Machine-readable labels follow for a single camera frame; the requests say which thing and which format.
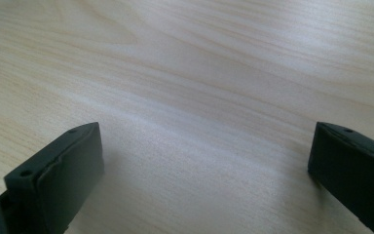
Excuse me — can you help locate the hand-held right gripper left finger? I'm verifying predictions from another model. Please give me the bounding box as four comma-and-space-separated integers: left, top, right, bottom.
3, 121, 105, 234

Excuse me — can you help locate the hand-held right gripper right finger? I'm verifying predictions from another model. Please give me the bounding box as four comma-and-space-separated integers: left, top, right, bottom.
307, 121, 374, 234

